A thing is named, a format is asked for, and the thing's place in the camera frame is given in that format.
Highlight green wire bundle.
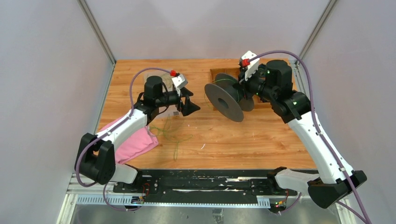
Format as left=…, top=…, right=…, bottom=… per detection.
left=150, top=77, right=245, bottom=161

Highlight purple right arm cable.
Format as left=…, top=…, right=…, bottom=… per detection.
left=247, top=50, right=372, bottom=224

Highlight aluminium frame post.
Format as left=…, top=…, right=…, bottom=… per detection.
left=77, top=0, right=116, bottom=67
left=290, top=0, right=338, bottom=99

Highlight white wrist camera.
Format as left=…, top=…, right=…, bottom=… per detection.
left=238, top=50, right=260, bottom=84
left=170, top=70, right=188, bottom=95

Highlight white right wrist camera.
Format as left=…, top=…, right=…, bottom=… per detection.
left=238, top=50, right=260, bottom=84

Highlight aluminium frame post right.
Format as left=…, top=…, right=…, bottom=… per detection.
left=290, top=0, right=338, bottom=99

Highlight clear plastic box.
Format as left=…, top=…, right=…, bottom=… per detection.
left=144, top=69, right=180, bottom=118

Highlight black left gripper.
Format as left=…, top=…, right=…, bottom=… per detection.
left=156, top=88, right=201, bottom=116

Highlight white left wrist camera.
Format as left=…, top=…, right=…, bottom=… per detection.
left=170, top=70, right=188, bottom=95

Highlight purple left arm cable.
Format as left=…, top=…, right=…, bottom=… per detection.
left=75, top=67, right=174, bottom=212

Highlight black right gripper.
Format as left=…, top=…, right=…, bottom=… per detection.
left=232, top=66, right=275, bottom=101

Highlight aluminium frame post left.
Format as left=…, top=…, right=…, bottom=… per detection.
left=77, top=0, right=116, bottom=67

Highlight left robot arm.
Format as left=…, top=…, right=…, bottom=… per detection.
left=75, top=73, right=200, bottom=193

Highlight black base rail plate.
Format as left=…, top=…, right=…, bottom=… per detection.
left=105, top=169, right=298, bottom=209

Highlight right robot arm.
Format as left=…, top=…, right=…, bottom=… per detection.
left=238, top=59, right=367, bottom=209

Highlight pink folded cloth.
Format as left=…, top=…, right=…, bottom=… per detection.
left=114, top=126, right=159, bottom=164

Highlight wooden compartment tray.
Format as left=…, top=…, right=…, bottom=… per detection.
left=209, top=68, right=297, bottom=109

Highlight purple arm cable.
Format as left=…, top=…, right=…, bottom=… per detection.
left=247, top=50, right=372, bottom=224
left=75, top=67, right=174, bottom=212

